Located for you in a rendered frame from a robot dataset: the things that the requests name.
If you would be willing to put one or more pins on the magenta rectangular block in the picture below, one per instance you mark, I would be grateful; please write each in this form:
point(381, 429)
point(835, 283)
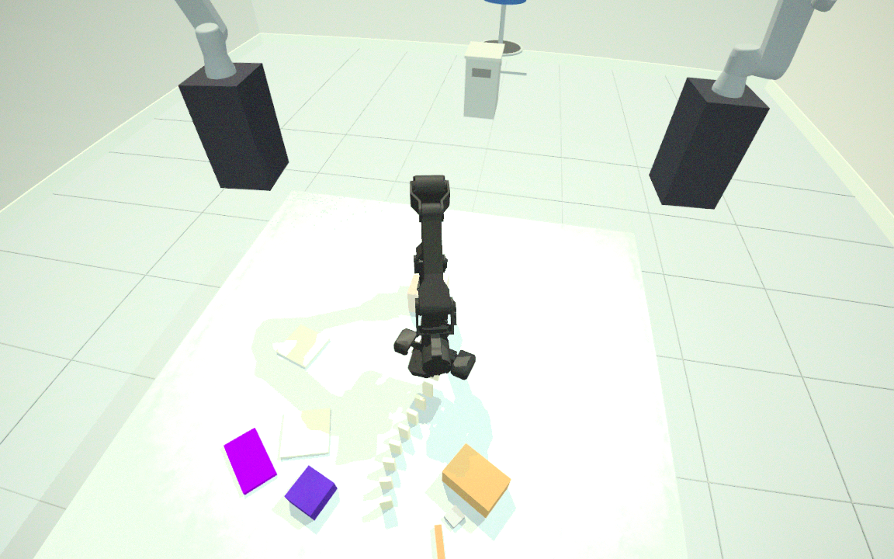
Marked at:
point(250, 461)

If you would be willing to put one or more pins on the purple rectangular block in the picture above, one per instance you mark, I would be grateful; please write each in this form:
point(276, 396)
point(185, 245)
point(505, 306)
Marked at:
point(311, 492)

